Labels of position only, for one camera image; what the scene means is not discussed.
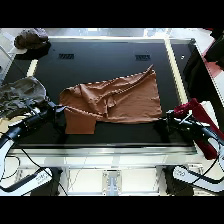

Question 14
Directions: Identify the grey-green garment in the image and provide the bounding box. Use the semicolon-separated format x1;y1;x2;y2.
0;76;48;118

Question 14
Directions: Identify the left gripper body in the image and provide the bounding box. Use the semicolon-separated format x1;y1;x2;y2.
52;104;68;130

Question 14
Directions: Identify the brown T-shirt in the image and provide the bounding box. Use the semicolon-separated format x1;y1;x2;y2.
58;64;164;135

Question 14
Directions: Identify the cream garment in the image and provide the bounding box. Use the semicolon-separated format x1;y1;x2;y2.
0;114;28;135

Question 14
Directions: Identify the black cable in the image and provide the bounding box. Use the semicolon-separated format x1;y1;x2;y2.
19;147;67;197
194;156;224;188

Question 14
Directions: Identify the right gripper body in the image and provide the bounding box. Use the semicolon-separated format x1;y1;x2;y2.
163;110;184;132

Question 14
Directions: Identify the black garment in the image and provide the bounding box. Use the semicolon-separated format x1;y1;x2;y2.
182;29;224;116

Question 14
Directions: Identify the dark brown garment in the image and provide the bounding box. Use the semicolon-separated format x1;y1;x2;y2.
13;28;50;51

